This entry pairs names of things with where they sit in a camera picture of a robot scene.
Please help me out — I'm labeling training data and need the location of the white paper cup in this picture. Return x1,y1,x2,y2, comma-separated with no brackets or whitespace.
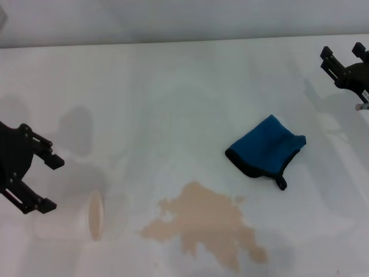
33,190,105,242

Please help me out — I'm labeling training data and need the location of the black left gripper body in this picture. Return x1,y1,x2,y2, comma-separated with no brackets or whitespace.
0,120,36,194

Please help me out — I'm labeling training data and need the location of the brown water stain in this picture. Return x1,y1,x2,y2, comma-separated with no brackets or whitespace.
140,181,269,275

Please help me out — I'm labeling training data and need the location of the blue rag with black trim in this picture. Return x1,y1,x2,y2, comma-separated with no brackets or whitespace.
224,114,307,191

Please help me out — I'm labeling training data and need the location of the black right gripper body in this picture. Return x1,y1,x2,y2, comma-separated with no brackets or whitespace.
334,61,369,101

